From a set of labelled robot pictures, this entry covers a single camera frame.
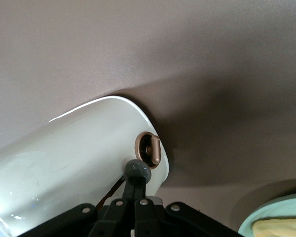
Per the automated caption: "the pale green round plate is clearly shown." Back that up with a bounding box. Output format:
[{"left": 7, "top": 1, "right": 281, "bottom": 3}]
[{"left": 237, "top": 192, "right": 296, "bottom": 237}]

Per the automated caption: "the brown table mat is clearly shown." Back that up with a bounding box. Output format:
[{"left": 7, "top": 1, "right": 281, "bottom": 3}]
[{"left": 0, "top": 0, "right": 296, "bottom": 237}]

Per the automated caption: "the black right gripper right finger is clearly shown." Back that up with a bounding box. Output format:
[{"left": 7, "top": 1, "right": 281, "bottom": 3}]
[{"left": 135, "top": 178, "right": 243, "bottom": 237}]

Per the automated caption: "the white two-slot toaster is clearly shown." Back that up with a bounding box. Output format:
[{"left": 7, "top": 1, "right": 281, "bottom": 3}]
[{"left": 0, "top": 95, "right": 170, "bottom": 237}]

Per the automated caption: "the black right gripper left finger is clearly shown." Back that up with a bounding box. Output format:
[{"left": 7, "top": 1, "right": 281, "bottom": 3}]
[{"left": 17, "top": 178, "right": 136, "bottom": 237}]

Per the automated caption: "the grey toaster lever knob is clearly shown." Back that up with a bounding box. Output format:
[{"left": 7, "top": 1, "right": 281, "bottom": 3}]
[{"left": 123, "top": 159, "right": 152, "bottom": 184}]

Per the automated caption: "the triangular golden pastry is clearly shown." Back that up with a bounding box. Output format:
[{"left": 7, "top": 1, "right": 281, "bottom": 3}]
[{"left": 252, "top": 215, "right": 296, "bottom": 237}]

